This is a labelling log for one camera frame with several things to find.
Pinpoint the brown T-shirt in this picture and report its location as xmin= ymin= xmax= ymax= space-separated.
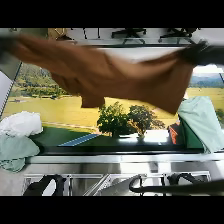
xmin=5 ymin=33 xmax=201 ymax=116

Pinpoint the orange garment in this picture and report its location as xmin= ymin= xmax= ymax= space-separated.
xmin=167 ymin=122 xmax=182 ymax=146

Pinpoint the black office chair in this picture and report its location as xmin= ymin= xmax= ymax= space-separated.
xmin=110 ymin=27 xmax=148 ymax=40
xmin=158 ymin=27 xmax=202 ymax=40

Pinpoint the dark green garment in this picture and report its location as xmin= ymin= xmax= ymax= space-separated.
xmin=179 ymin=117 xmax=205 ymax=150

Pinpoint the pale green garment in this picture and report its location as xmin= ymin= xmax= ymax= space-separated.
xmin=176 ymin=95 xmax=224 ymax=155
xmin=0 ymin=132 xmax=41 ymax=174

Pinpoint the white garment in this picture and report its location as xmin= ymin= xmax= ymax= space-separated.
xmin=0 ymin=110 xmax=44 ymax=138

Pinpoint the silver frame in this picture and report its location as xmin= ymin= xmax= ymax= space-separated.
xmin=21 ymin=151 xmax=224 ymax=197

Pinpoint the black cable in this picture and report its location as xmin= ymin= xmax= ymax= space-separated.
xmin=128 ymin=173 xmax=224 ymax=196

